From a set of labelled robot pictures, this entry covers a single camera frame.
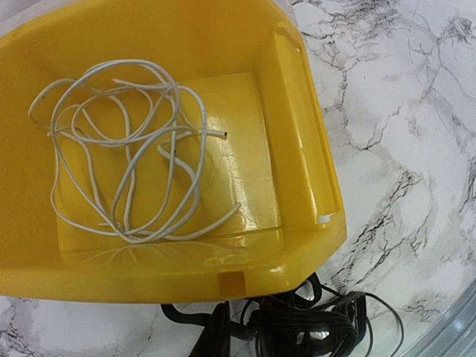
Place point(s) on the near yellow plastic bin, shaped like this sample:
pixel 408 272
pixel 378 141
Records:
pixel 161 152

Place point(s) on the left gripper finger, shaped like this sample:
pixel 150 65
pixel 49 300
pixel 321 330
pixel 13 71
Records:
pixel 215 339

